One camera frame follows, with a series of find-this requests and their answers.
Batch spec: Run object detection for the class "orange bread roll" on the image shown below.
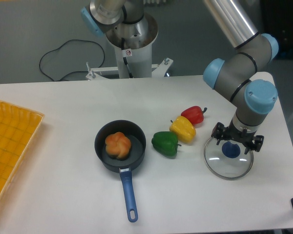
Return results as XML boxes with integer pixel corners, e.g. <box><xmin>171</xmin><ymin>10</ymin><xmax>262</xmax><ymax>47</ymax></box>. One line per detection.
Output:
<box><xmin>105</xmin><ymin>132</ymin><xmax>131</xmax><ymax>160</ymax></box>

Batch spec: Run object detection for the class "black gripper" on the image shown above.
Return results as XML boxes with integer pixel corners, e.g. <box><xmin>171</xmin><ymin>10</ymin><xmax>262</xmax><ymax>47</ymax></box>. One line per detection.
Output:
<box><xmin>211</xmin><ymin>122</ymin><xmax>264</xmax><ymax>155</ymax></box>

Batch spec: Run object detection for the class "red bell pepper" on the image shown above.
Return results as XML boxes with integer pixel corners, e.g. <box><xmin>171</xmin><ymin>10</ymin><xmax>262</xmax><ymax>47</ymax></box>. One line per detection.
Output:
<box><xmin>181</xmin><ymin>106</ymin><xmax>207</xmax><ymax>125</ymax></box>

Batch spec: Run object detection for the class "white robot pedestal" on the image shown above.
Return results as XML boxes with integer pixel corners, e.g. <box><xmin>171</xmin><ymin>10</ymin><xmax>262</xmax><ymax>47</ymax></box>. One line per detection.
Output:
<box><xmin>106</xmin><ymin>13</ymin><xmax>158</xmax><ymax>78</ymax></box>

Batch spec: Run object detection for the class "yellow woven basket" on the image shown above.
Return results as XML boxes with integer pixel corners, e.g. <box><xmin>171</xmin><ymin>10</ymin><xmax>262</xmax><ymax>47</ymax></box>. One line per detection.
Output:
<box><xmin>0</xmin><ymin>100</ymin><xmax>44</xmax><ymax>200</ymax></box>

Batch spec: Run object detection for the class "green bell pepper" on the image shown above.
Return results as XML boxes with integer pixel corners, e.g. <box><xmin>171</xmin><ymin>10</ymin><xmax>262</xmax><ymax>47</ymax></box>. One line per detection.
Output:
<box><xmin>151</xmin><ymin>131</ymin><xmax>181</xmax><ymax>157</ymax></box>

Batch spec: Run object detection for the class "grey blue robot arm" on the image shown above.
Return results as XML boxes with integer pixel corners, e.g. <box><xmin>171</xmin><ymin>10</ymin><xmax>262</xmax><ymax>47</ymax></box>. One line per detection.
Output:
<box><xmin>81</xmin><ymin>0</ymin><xmax>279</xmax><ymax>152</ymax></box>

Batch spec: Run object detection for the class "glass pot lid blue knob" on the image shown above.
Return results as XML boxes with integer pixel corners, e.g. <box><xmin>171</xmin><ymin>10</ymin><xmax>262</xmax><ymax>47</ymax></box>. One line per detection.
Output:
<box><xmin>203</xmin><ymin>136</ymin><xmax>254</xmax><ymax>181</ymax></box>

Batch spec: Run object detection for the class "dark pot blue handle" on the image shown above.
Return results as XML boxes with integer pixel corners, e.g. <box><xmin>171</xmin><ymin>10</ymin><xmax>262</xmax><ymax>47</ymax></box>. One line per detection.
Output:
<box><xmin>94</xmin><ymin>120</ymin><xmax>146</xmax><ymax>222</ymax></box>

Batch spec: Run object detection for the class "white metal base frame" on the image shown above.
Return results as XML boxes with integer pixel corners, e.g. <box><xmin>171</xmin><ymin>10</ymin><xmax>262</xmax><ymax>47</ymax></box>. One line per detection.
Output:
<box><xmin>84</xmin><ymin>57</ymin><xmax>174</xmax><ymax>81</ymax></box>

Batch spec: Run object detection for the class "black cable on floor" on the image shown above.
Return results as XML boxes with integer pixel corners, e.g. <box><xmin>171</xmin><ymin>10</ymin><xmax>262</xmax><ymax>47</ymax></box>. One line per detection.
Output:
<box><xmin>39</xmin><ymin>39</ymin><xmax>105</xmax><ymax>82</ymax></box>

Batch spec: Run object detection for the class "yellow bell pepper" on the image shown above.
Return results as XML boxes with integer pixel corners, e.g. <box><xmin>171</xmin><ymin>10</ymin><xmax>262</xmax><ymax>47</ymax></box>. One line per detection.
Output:
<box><xmin>169</xmin><ymin>116</ymin><xmax>196</xmax><ymax>143</ymax></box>

